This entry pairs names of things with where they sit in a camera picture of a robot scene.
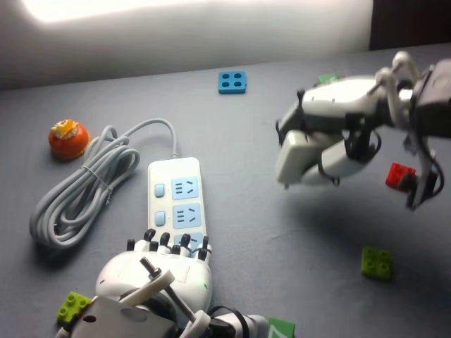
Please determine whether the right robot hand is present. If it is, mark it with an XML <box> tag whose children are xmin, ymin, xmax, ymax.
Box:
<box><xmin>274</xmin><ymin>75</ymin><xmax>383</xmax><ymax>191</ymax></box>

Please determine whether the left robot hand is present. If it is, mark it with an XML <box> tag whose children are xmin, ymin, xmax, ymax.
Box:
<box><xmin>94</xmin><ymin>228</ymin><xmax>268</xmax><ymax>338</ymax></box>

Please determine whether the white power adapter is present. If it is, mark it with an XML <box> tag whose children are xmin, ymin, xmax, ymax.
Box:
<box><xmin>274</xmin><ymin>130</ymin><xmax>323</xmax><ymax>191</ymax></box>

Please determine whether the white power strip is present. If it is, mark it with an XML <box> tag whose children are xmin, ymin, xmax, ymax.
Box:
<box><xmin>147</xmin><ymin>157</ymin><xmax>212</xmax><ymax>256</ymax></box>

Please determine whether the green four-stud brick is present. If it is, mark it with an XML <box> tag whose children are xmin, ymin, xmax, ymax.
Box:
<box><xmin>56</xmin><ymin>291</ymin><xmax>93</xmax><ymax>327</ymax></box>
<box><xmin>360</xmin><ymin>246</ymin><xmax>394</xmax><ymax>282</ymax></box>

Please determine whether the red toy brick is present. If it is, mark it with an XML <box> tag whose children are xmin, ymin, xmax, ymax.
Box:
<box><xmin>385</xmin><ymin>162</ymin><xmax>416</xmax><ymax>193</ymax></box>

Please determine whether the blue four-hole block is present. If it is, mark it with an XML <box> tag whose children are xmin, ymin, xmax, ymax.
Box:
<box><xmin>217</xmin><ymin>71</ymin><xmax>249</xmax><ymax>95</ymax></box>

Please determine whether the dark background panel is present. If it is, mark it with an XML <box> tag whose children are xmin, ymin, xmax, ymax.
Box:
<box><xmin>369</xmin><ymin>0</ymin><xmax>451</xmax><ymax>51</ymax></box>

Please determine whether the green tile with white print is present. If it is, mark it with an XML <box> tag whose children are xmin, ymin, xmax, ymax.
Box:
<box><xmin>266</xmin><ymin>316</ymin><xmax>297</xmax><ymax>338</ymax></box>

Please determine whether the orange toy cake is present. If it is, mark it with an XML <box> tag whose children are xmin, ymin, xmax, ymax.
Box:
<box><xmin>48</xmin><ymin>118</ymin><xmax>92</xmax><ymax>161</ymax></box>

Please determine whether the grey power strip cable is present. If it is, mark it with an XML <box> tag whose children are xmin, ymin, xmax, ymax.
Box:
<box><xmin>30</xmin><ymin>118</ymin><xmax>179</xmax><ymax>249</ymax></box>

